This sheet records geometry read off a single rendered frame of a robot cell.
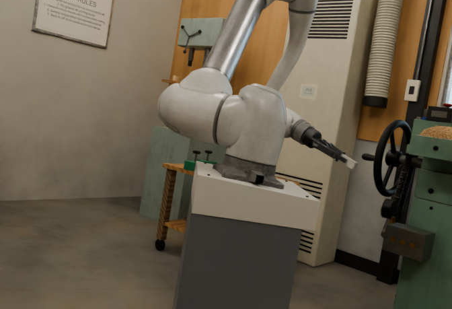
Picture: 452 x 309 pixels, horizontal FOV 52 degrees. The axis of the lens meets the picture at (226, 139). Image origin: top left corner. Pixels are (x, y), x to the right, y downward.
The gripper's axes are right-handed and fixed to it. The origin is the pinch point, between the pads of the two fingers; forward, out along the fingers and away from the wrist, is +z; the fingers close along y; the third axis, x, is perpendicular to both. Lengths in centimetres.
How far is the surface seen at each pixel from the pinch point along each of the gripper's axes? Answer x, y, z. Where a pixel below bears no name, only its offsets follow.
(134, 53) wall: 41, 76, -262
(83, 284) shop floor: 106, -43, -65
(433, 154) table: -20.5, -21.5, 32.4
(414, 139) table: -21.6, -21.5, 25.6
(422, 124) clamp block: -24.5, 1.5, 16.8
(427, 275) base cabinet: 13.2, -11.8, 46.0
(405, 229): 3.0, -19.8, 36.2
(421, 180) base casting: -10.4, -11.8, 30.1
